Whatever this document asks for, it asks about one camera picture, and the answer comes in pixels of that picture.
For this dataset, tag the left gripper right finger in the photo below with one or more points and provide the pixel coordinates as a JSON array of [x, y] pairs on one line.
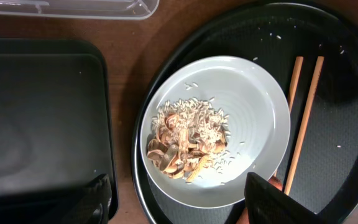
[[268, 205]]

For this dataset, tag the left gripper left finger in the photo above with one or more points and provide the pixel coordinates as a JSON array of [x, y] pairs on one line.
[[88, 205]]

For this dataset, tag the black rectangular tray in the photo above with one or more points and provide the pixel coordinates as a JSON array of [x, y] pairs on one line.
[[55, 126]]

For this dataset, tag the food scraps and rice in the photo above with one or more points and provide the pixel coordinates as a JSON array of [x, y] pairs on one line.
[[188, 136]]

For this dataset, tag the grey plate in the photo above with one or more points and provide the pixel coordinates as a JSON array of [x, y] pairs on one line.
[[258, 124]]

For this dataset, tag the clear plastic bin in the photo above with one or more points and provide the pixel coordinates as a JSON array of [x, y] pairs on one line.
[[81, 9]]

